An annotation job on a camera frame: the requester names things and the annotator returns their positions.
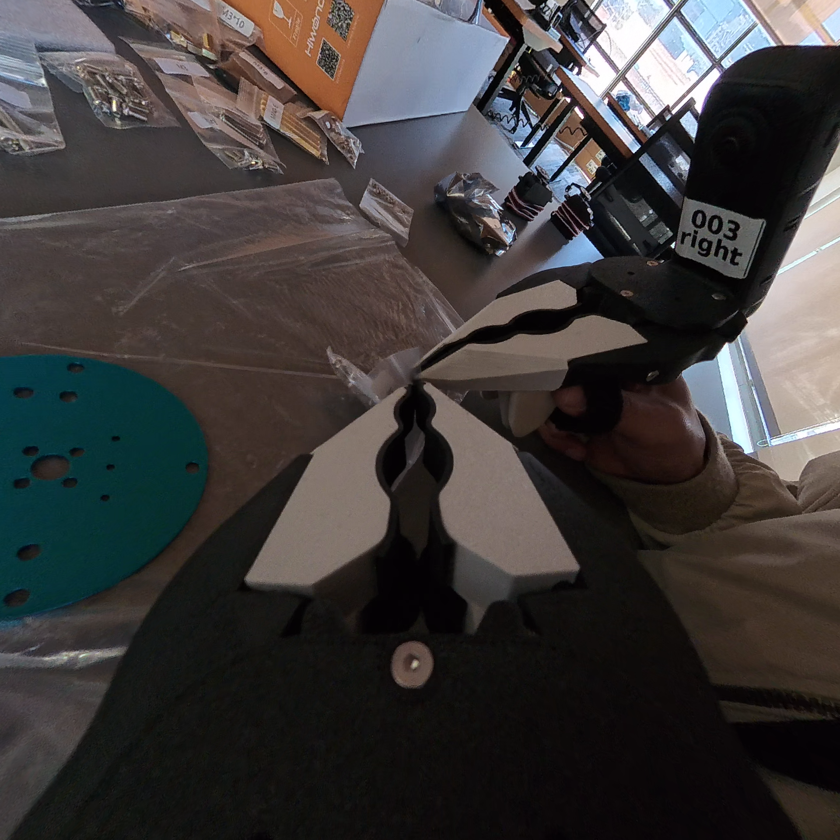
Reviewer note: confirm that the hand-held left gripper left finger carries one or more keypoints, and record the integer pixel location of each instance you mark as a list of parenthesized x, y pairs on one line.
[(315, 525)]

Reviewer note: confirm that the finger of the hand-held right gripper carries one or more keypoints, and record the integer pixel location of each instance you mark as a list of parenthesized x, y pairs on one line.
[(518, 305), (525, 358)]

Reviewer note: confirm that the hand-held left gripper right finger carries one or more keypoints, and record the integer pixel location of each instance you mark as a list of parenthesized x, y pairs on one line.
[(505, 525)]

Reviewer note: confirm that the small labelled screw bag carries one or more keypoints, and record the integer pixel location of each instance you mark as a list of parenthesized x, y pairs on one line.
[(394, 377)]

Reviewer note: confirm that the person's right forearm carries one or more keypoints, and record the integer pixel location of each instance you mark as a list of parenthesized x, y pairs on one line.
[(722, 512)]

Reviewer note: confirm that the wooden background desk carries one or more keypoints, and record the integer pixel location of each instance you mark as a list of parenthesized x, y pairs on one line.
[(577, 85)]

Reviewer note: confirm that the person's right hand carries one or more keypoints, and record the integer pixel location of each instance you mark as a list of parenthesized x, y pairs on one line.
[(656, 439)]

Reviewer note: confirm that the black chair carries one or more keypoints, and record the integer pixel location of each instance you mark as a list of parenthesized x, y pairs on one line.
[(630, 210)]

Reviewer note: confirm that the silver foil bag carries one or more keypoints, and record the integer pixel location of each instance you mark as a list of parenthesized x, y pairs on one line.
[(472, 210)]

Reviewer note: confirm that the teal round metal plate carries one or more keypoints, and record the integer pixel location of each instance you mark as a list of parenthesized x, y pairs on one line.
[(131, 525)]

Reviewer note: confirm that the large window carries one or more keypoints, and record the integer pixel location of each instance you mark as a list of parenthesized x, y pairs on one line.
[(656, 52)]

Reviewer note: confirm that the large clear plastic bag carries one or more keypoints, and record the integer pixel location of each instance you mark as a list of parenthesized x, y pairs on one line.
[(229, 275)]

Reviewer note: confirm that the person's beige jacket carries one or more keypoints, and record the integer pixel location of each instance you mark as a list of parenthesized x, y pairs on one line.
[(754, 623)]

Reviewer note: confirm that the orange cardboard box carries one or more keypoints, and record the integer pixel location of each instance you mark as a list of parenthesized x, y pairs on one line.
[(295, 79)]

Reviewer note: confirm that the pile of clear hardware packets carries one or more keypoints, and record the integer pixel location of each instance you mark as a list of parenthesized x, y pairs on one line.
[(111, 92)]

